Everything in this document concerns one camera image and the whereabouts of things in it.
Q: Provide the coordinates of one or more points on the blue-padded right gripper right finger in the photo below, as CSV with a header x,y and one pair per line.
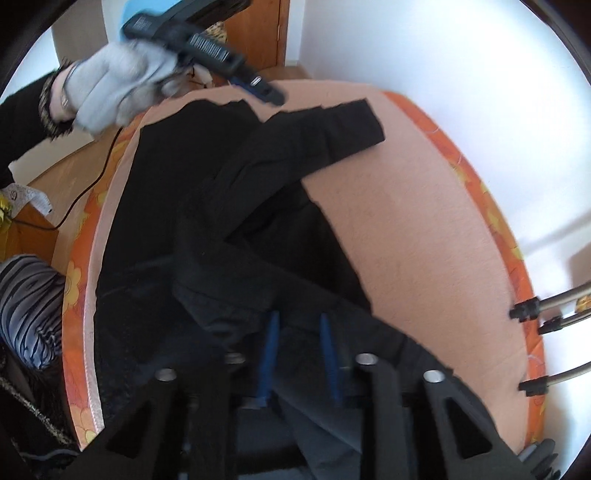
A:
x,y
331,360

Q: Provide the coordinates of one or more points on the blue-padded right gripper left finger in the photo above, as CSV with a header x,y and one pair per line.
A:
x,y
267,361

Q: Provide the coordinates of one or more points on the black pants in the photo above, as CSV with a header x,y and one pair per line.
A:
x,y
213,233

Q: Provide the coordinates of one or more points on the grey gloved left hand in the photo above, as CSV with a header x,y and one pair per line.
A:
x,y
120,81

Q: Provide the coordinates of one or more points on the wooden door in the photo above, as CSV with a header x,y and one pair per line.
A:
x,y
260,33

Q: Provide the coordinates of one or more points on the orange floral mattress sheet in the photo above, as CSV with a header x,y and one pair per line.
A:
x,y
423,234

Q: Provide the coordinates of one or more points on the grey striped fabric bundle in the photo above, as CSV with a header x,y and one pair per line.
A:
x,y
32,294

